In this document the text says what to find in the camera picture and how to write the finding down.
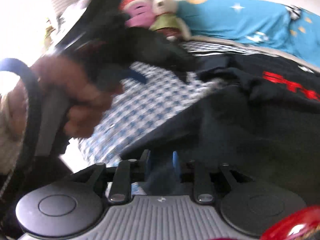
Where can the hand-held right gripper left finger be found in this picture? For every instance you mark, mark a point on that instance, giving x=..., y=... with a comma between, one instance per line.
x=147, y=161

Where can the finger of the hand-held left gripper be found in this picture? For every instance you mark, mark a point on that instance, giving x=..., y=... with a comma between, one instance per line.
x=137, y=76

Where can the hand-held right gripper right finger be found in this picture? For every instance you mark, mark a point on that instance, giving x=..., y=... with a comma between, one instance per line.
x=176, y=163

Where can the black sweatshirt with red print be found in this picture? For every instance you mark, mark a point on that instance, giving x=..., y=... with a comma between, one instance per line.
x=250, y=130

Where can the person's left forearm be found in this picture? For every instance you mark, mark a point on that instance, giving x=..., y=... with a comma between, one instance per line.
x=10, y=130

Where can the person's left hand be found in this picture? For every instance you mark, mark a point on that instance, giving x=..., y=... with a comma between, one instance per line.
x=82, y=100

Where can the houndstooth bed mattress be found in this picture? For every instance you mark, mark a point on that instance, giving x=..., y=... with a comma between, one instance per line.
x=140, y=115

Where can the rabbit plush toy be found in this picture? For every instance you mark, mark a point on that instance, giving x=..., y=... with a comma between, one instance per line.
x=165, y=22

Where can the purple moon plush pillow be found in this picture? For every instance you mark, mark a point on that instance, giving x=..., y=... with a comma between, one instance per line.
x=140, y=15

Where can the blue printed bed sheet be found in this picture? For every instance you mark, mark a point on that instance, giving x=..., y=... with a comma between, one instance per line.
x=225, y=22

